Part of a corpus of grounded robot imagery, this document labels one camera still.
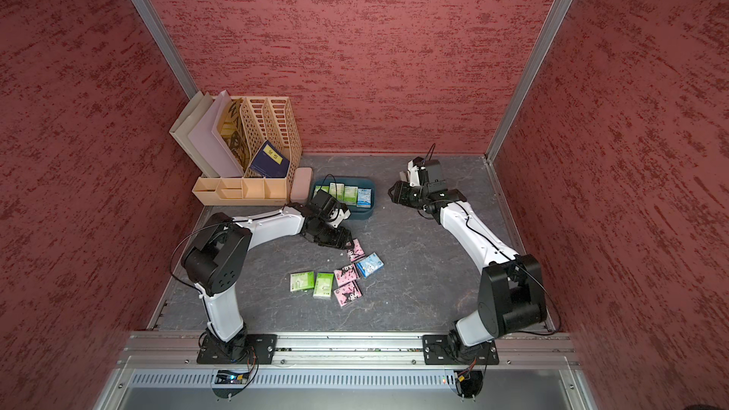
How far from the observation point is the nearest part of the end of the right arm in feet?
2.04

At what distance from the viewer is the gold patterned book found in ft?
3.24

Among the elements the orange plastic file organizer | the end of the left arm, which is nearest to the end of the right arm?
the end of the left arm

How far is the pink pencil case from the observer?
105 cm

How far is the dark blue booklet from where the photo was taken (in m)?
1.02

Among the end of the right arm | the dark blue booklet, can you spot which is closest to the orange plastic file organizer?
the dark blue booklet
